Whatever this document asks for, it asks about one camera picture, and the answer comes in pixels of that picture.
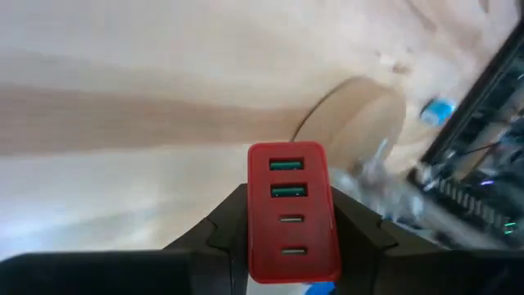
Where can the red four-port USB charger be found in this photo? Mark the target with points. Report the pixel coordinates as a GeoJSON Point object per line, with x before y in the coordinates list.
{"type": "Point", "coordinates": [292, 229]}

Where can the light blue white charger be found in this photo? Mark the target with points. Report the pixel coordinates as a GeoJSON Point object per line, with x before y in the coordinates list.
{"type": "Point", "coordinates": [438, 111]}

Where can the black metal table frame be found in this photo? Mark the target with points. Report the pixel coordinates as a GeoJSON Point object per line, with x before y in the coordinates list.
{"type": "Point", "coordinates": [483, 90]}

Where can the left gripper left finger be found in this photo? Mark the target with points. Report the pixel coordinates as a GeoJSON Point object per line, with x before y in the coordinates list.
{"type": "Point", "coordinates": [196, 266]}

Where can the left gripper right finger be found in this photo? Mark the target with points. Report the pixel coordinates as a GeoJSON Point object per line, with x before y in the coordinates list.
{"type": "Point", "coordinates": [389, 270]}

